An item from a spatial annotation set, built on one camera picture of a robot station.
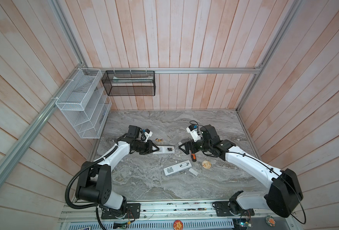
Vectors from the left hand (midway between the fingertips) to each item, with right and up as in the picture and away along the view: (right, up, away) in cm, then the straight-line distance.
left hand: (157, 152), depth 83 cm
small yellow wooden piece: (0, +5, +18) cm, 19 cm away
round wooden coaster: (+31, -10, +7) cm, 33 cm away
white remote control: (+4, 0, +5) cm, 7 cm away
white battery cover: (+22, -13, +4) cm, 26 cm away
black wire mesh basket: (-22, +47, +21) cm, 56 cm away
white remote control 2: (+12, -11, +4) cm, 17 cm away
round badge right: (+57, -32, -13) cm, 67 cm away
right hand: (+16, +5, -2) cm, 17 cm away
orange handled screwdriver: (+23, -5, +7) cm, 24 cm away
